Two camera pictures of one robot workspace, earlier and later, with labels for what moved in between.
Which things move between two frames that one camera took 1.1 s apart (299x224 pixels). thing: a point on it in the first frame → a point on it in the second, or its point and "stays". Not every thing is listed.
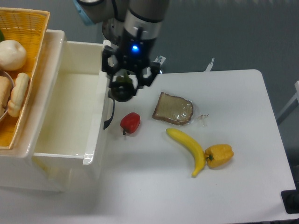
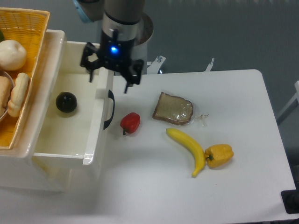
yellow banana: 191,143 stays
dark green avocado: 122,88 → 66,101
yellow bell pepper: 218,155 stays
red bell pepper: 130,122 stays
